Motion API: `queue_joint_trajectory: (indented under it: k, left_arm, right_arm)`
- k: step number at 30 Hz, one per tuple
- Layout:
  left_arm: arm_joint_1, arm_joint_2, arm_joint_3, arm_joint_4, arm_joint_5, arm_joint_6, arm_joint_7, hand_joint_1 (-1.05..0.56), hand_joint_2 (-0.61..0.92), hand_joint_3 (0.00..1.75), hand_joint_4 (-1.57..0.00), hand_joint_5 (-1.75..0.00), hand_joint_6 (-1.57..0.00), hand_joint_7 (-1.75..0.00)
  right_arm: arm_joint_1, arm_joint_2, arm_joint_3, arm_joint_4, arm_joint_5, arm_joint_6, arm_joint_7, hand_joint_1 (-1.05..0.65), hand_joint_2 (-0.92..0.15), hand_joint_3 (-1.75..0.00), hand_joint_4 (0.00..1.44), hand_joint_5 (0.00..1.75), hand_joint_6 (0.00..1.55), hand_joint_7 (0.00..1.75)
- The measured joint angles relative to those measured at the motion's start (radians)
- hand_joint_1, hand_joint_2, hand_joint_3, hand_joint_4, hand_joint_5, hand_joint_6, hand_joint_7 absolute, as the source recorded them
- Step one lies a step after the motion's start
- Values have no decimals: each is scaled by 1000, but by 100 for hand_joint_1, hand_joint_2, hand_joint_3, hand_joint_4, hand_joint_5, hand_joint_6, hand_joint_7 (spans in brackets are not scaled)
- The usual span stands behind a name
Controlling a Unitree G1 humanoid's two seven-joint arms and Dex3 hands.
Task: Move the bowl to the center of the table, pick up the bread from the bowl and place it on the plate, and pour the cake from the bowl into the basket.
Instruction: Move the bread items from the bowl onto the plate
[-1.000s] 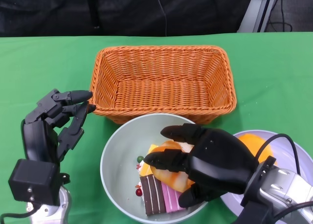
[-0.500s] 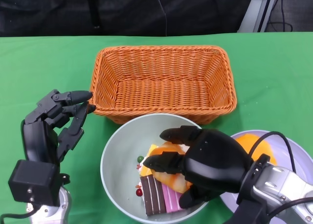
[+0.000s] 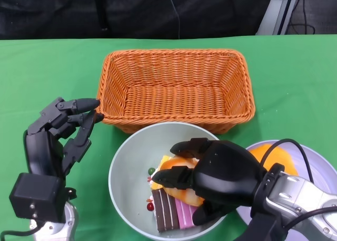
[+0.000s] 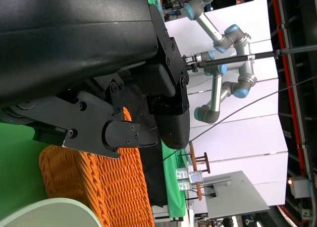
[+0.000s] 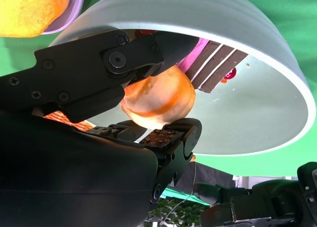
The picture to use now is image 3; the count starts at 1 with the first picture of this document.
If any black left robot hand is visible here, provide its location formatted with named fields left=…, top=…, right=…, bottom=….
left=25, top=96, right=105, bottom=179

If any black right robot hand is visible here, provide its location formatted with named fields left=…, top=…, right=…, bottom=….
left=151, top=137, right=268, bottom=226

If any pale twisted bread orange glaze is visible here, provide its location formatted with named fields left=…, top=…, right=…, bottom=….
left=160, top=156, right=206, bottom=206

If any orange ring-shaped bread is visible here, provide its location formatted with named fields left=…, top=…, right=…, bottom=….
left=249, top=143, right=300, bottom=177

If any yellow and pink layered cake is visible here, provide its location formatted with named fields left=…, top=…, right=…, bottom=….
left=147, top=154, right=174, bottom=190

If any brown and pink layered cake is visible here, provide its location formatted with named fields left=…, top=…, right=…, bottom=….
left=146, top=189, right=203, bottom=233

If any grey-green round bowl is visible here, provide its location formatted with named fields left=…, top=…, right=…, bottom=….
left=108, top=122, right=237, bottom=239

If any orange wicker basket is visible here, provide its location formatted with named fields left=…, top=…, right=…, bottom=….
left=94, top=49, right=256, bottom=135

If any lavender round plate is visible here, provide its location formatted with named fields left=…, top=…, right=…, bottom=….
left=235, top=139, right=337, bottom=226

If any green tablecloth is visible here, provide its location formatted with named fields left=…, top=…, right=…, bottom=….
left=0, top=33, right=337, bottom=241

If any black backdrop curtain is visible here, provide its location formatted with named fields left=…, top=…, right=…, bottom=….
left=0, top=0, right=274, bottom=41

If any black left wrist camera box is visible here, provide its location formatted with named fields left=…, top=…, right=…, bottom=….
left=9, top=172, right=66, bottom=223

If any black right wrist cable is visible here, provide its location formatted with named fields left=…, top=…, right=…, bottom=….
left=260, top=138, right=316, bottom=184

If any black left wrist camera cable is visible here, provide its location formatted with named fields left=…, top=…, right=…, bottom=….
left=0, top=219, right=41, bottom=237

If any thin black hanging cable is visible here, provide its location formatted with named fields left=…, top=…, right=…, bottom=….
left=167, top=0, right=181, bottom=41

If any aluminium frame stand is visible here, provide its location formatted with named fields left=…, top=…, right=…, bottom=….
left=255, top=0, right=301, bottom=36

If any black floor cable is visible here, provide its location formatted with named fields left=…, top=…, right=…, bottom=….
left=288, top=0, right=315, bottom=35

